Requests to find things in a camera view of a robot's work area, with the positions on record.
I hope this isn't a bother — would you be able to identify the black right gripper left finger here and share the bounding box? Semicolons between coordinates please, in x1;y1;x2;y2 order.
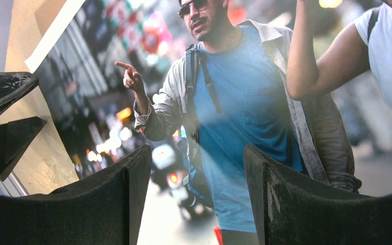
0;145;152;244

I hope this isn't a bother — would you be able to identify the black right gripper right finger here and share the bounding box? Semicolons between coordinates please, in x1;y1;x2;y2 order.
243;145;392;244

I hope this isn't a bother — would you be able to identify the brown cardboard backing board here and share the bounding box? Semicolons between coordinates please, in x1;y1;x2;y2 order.
35;0;66;37

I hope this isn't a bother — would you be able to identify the printed street photo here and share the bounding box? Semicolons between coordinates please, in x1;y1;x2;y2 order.
24;0;392;245

